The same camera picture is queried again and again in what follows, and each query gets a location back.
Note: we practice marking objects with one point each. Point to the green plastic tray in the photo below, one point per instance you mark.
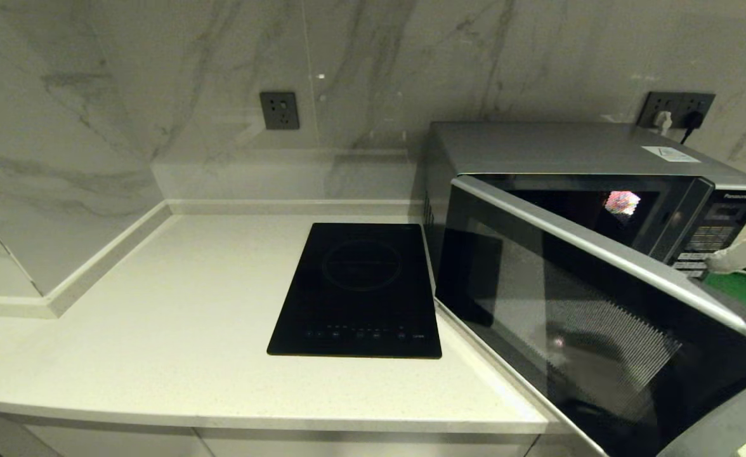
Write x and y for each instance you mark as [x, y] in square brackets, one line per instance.
[744, 291]

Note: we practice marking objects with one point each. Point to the white power plug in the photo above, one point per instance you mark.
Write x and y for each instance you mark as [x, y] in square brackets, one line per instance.
[663, 120]

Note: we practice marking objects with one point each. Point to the black induction cooktop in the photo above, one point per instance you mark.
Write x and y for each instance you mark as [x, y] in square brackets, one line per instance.
[360, 285]

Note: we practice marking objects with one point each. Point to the large beige cabinet drawer front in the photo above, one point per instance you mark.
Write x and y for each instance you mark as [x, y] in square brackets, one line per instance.
[316, 444]

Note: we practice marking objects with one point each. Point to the beige corner cabinet panel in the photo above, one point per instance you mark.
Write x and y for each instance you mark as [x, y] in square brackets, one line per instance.
[11, 438]

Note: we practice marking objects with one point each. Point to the grey double wall socket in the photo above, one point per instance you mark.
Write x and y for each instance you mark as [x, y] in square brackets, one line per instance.
[677, 105]

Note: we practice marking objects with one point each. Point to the grey single wall socket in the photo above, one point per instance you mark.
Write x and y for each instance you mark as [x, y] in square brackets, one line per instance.
[279, 110]

